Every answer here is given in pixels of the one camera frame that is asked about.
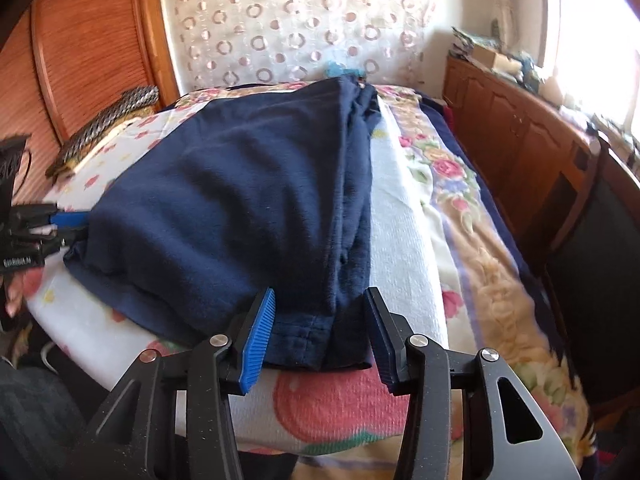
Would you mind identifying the circle-patterned sheer curtain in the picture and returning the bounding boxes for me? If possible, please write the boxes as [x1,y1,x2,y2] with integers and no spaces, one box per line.
[157,0,441,98]

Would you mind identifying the person's dark pants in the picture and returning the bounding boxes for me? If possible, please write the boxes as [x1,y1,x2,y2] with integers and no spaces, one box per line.
[0,355,86,480]

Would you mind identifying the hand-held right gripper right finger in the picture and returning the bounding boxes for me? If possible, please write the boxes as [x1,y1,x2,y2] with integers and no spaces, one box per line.
[364,287,581,480]

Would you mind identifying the cardboard box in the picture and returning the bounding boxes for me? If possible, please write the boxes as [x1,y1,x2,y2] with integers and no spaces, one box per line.
[470,45,516,74]

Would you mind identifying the teal cloth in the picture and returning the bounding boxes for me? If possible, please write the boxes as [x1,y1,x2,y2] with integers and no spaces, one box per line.
[325,61,366,81]

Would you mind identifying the wooden cabinet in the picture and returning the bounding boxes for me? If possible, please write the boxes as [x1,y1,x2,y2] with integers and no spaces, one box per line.
[442,55,608,261]

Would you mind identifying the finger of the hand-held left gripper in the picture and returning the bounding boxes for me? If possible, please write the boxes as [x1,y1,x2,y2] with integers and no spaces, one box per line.
[42,202,92,227]
[40,227,89,262]

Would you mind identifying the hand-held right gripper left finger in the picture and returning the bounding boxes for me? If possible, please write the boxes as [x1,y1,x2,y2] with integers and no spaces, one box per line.
[65,287,277,480]

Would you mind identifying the dark chair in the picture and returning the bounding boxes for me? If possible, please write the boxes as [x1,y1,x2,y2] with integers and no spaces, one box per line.
[542,135,640,411]

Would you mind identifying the dark patterned folded cloth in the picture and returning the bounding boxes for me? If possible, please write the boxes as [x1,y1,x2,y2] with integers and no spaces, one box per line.
[45,85,161,178]

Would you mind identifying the stack of folded cloths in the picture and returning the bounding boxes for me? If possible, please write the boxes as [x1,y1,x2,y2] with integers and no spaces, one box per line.
[452,27,501,58]

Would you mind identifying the beige floral blanket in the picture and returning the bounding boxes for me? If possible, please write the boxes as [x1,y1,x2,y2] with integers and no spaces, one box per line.
[290,82,596,480]

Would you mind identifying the navy t-shirt orange print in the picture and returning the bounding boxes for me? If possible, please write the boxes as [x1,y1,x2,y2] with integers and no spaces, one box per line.
[62,76,383,372]

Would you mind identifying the wooden slatted panel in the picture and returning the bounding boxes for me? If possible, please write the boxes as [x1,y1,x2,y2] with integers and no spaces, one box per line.
[0,0,181,181]

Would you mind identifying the bright window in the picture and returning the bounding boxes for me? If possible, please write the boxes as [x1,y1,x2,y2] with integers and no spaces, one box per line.
[540,0,640,126]

